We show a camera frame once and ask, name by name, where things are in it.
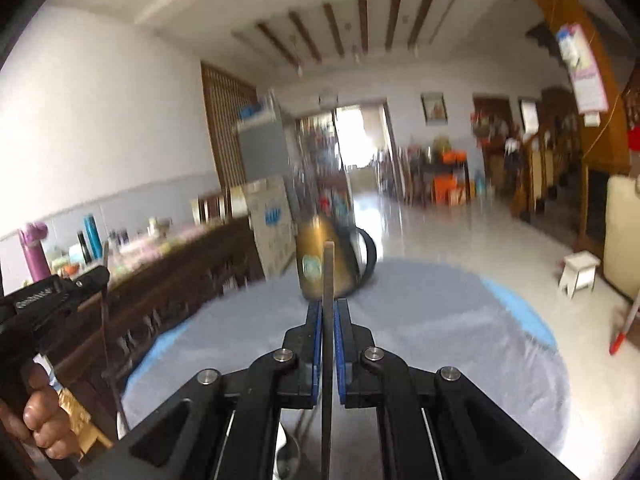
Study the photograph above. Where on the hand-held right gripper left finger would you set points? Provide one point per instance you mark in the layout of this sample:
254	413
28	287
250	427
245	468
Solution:
314	355

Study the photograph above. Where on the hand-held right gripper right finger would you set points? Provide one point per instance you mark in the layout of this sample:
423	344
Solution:
341	355

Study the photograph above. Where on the metal utensil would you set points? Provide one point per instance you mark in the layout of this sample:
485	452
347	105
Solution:
327	360

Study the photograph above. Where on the steel utensil holder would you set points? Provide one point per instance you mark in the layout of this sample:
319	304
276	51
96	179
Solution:
291	455

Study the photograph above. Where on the person's left hand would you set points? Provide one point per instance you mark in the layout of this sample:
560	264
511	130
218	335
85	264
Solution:
47	420

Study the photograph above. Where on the pink thermos bottle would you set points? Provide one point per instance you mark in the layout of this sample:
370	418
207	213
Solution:
34	252

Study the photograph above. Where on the black bottle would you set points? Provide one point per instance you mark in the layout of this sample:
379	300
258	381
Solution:
83	249

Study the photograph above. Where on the blue bottle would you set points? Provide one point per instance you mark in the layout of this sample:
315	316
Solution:
93	237

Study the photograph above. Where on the gold electric kettle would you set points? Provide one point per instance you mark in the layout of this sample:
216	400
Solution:
327	260

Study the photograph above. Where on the grey tablecloth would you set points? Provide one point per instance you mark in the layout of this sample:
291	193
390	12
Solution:
450	360

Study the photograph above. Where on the carved wooden sideboard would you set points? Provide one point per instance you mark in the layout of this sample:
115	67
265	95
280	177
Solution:
165	285

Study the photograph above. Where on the white chest freezer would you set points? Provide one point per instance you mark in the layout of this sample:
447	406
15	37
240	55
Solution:
272	230

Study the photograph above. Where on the blue table cover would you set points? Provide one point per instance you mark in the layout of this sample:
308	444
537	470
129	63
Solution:
525	310

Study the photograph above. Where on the dark wooden table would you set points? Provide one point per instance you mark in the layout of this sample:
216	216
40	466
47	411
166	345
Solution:
442	170

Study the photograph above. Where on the grey refrigerator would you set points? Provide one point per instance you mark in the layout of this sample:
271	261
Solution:
262	150

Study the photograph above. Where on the small white stool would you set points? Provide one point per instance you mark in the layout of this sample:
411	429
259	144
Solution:
577	272

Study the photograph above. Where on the cream armchair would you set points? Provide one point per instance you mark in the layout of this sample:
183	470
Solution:
622	230

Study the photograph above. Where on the round wall clock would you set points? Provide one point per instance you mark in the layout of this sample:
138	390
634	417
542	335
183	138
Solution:
328	97

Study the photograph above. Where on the framed wall picture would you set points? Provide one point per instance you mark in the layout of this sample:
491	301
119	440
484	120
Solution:
434	108

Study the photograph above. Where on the pink wall calendar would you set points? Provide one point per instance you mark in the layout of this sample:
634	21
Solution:
585	65

